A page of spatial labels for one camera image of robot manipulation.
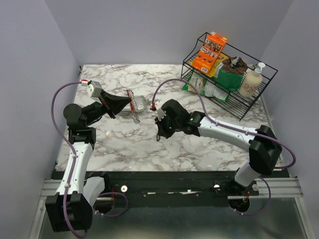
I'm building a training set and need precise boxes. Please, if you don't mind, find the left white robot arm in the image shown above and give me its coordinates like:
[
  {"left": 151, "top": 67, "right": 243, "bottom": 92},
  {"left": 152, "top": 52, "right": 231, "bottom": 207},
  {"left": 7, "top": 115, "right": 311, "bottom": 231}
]
[{"left": 45, "top": 91, "right": 131, "bottom": 239}]

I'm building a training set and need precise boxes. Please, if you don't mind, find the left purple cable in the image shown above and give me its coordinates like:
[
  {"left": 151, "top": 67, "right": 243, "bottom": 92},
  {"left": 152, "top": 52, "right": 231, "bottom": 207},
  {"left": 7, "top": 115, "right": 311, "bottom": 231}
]
[{"left": 50, "top": 79, "right": 129, "bottom": 239}]

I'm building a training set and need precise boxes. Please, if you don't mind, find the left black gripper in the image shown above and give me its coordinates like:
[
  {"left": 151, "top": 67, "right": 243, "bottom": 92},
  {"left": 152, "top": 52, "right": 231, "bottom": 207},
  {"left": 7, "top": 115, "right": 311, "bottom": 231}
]
[{"left": 85, "top": 89, "right": 132, "bottom": 126}]

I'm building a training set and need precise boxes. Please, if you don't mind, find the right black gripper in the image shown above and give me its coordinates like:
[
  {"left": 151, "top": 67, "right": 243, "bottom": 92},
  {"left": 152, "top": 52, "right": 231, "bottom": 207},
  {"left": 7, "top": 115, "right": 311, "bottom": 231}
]
[{"left": 155, "top": 112, "right": 181, "bottom": 139}]

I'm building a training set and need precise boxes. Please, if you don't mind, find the black wire shelf rack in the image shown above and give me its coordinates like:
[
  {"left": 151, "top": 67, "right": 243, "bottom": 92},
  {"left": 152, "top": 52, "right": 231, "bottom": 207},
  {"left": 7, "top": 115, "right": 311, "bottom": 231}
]
[{"left": 180, "top": 32, "right": 278, "bottom": 121}]

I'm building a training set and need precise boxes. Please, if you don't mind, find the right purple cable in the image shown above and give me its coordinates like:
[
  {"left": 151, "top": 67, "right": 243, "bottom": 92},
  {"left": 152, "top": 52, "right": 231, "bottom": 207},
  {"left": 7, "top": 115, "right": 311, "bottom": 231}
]
[{"left": 151, "top": 78, "right": 297, "bottom": 217}]

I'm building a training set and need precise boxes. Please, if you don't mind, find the purple cable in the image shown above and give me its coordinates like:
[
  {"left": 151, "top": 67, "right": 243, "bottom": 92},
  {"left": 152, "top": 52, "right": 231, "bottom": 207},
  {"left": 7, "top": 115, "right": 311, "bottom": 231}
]
[
  {"left": 50, "top": 79, "right": 129, "bottom": 239},
  {"left": 151, "top": 78, "right": 297, "bottom": 217}
]

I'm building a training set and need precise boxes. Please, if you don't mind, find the aluminium extrusion rail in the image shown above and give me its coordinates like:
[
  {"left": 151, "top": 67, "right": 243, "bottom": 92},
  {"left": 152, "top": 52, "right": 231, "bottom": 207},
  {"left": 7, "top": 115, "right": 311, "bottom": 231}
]
[
  {"left": 229, "top": 177, "right": 304, "bottom": 200},
  {"left": 40, "top": 179, "right": 65, "bottom": 200}
]

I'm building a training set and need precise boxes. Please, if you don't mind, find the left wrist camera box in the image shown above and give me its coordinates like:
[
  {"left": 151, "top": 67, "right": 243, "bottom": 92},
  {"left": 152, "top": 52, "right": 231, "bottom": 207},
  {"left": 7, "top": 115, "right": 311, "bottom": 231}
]
[{"left": 86, "top": 81, "right": 102, "bottom": 98}]

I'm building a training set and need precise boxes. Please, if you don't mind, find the orange snack box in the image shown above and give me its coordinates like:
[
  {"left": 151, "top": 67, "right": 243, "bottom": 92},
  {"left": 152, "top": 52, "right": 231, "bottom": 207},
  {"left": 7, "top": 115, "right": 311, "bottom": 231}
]
[{"left": 192, "top": 32, "right": 228, "bottom": 74}]

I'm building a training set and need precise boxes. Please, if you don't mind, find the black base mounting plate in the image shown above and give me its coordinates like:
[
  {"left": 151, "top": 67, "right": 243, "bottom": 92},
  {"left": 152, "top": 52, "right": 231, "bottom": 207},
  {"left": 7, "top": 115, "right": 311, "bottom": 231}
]
[{"left": 84, "top": 171, "right": 259, "bottom": 208}]

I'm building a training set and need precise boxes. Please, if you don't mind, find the clear plastic bag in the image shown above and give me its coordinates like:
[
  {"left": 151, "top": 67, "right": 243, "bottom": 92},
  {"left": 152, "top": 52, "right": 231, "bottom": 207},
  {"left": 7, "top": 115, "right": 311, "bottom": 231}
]
[{"left": 119, "top": 96, "right": 149, "bottom": 116}]

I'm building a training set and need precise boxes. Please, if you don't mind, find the metal keyring coil red holder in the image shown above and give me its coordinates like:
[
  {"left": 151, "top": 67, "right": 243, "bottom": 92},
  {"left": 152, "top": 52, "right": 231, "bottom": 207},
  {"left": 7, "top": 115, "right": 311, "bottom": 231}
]
[{"left": 126, "top": 89, "right": 140, "bottom": 124}]

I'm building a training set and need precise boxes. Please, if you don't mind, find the white green pouch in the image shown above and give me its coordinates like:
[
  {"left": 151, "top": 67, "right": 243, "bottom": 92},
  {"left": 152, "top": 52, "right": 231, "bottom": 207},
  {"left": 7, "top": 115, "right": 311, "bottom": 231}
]
[{"left": 187, "top": 73, "right": 229, "bottom": 103}]

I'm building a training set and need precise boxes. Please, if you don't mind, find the cream pump soap bottle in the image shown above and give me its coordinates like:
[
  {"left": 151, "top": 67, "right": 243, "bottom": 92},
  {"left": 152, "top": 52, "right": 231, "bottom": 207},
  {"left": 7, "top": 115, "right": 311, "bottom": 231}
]
[{"left": 238, "top": 62, "right": 266, "bottom": 97}]

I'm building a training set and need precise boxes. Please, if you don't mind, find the right aluminium extrusion rail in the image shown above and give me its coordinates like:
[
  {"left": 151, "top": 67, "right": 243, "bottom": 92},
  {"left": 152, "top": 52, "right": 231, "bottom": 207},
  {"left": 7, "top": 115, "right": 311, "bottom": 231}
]
[{"left": 229, "top": 177, "right": 304, "bottom": 200}]

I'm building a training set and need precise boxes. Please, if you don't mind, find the green and brown bag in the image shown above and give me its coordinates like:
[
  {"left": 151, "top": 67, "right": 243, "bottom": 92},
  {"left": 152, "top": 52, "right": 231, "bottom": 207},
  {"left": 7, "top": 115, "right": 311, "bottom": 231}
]
[{"left": 214, "top": 57, "right": 248, "bottom": 92}]

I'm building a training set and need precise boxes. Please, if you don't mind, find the yellow snack packet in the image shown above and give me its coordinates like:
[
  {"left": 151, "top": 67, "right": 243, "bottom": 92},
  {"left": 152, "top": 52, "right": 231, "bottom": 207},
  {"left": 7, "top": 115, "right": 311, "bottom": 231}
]
[{"left": 207, "top": 53, "right": 229, "bottom": 77}]

